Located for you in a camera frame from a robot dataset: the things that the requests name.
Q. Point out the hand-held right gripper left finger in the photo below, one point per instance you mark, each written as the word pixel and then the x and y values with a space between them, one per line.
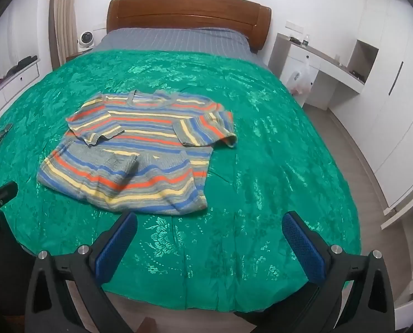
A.
pixel 114 246

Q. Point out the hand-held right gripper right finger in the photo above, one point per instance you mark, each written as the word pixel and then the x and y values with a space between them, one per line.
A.
pixel 305 246

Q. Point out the striped knit sweater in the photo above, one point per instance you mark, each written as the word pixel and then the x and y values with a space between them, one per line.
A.
pixel 151 138

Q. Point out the dark clothes pile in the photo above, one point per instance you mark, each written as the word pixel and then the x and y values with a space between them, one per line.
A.
pixel 22 64

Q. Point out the green floral bedspread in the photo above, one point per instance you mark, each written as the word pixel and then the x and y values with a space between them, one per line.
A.
pixel 262 180

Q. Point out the grey flat case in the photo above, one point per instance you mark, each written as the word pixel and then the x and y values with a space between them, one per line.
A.
pixel 6 129

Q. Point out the white low drawer cabinet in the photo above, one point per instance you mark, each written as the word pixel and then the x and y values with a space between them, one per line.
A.
pixel 19 78

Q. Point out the white wardrobe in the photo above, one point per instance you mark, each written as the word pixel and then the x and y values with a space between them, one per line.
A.
pixel 400 111

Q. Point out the white plastic bag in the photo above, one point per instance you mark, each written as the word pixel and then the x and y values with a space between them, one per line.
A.
pixel 298 79

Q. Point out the wooden nightstand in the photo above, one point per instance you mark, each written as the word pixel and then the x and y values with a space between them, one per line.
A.
pixel 76 55

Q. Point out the white desk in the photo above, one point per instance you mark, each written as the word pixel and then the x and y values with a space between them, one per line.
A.
pixel 298 55

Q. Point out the white desk fan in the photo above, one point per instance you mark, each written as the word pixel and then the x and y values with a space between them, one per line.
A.
pixel 86 39

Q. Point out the small bottle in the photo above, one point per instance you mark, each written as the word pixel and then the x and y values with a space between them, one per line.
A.
pixel 305 41

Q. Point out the beige curtain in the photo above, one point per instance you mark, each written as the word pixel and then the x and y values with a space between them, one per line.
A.
pixel 66 14

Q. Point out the grey striped bed sheet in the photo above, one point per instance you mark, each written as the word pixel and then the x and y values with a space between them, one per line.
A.
pixel 178 40

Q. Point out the wooden headboard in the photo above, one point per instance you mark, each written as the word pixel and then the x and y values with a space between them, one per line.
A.
pixel 189 14

